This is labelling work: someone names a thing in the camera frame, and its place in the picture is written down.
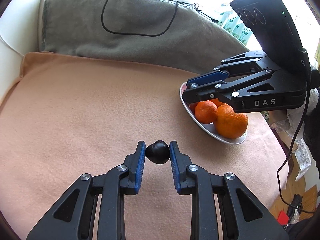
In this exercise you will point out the floral white plate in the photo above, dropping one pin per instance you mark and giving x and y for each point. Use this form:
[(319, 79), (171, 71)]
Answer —
[(209, 128)]

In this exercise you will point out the small tangerine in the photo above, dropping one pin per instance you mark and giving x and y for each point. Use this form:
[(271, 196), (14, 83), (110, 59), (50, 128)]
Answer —
[(206, 112)]

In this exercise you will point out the large mandarin orange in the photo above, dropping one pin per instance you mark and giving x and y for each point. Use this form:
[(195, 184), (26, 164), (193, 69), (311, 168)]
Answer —
[(229, 124)]

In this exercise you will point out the dark chestnut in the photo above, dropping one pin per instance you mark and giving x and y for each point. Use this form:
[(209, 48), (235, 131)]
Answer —
[(158, 152)]

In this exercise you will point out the red cherry tomato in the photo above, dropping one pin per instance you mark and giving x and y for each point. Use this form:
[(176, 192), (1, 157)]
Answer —
[(192, 107)]

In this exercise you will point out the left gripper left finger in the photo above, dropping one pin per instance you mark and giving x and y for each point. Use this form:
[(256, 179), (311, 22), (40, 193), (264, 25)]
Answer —
[(94, 200)]

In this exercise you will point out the black camera module right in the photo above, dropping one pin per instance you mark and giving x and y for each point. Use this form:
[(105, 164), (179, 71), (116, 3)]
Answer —
[(274, 29)]

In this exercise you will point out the grey cushion backrest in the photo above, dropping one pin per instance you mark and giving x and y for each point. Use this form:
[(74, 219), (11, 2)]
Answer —
[(157, 32)]

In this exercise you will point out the peach blanket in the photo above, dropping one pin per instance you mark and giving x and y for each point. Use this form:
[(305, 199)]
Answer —
[(72, 115)]

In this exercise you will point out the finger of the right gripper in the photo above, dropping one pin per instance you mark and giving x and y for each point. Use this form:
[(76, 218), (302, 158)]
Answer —
[(239, 65), (225, 92)]

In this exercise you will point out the teal refill pouch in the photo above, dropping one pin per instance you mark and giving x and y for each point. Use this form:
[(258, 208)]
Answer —
[(238, 30), (245, 35), (223, 16), (231, 24)]

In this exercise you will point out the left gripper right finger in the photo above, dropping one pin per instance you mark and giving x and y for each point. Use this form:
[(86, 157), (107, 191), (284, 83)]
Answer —
[(222, 206)]

